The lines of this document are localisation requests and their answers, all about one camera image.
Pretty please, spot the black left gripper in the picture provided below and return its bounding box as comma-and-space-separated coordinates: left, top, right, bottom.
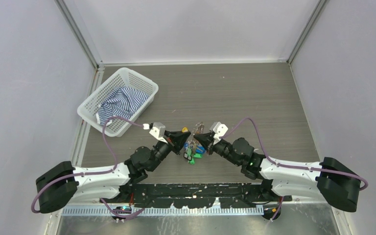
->
148, 129, 189, 171

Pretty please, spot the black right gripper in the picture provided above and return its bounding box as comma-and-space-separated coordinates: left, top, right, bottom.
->
195, 130, 242, 165

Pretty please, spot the large metal keyring with rings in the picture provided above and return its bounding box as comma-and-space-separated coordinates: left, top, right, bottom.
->
187, 122, 205, 151

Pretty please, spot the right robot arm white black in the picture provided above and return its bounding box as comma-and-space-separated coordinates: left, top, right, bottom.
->
194, 132, 361, 212

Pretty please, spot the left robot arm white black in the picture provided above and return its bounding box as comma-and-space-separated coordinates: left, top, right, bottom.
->
31, 131, 191, 214

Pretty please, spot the blue key tag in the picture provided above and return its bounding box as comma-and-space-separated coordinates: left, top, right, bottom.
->
185, 145, 206, 154

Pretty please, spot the green key tag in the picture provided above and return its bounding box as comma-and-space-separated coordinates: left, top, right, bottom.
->
183, 147, 203, 165

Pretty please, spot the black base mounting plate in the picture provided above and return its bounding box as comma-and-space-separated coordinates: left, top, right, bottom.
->
106, 182, 281, 209

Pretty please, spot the blue white striped cloth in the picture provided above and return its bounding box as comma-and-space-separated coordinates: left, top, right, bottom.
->
95, 86, 149, 125

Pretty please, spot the white perforated plastic basket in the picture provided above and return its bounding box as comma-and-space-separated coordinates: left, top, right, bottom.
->
77, 68, 159, 137

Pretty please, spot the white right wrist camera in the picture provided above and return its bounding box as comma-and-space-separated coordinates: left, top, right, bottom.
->
210, 122, 228, 142

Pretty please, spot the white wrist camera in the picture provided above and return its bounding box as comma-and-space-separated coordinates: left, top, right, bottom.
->
210, 122, 228, 142
149, 122, 166, 143

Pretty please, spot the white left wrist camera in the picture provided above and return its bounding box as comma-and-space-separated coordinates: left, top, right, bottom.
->
149, 122, 166, 143

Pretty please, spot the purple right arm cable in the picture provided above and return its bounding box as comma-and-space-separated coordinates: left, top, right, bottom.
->
228, 117, 369, 192

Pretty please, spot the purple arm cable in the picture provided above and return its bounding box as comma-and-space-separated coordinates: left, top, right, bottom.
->
228, 117, 369, 192
30, 116, 150, 214

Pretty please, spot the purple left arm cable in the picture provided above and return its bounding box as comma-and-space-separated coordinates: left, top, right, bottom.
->
30, 116, 150, 214

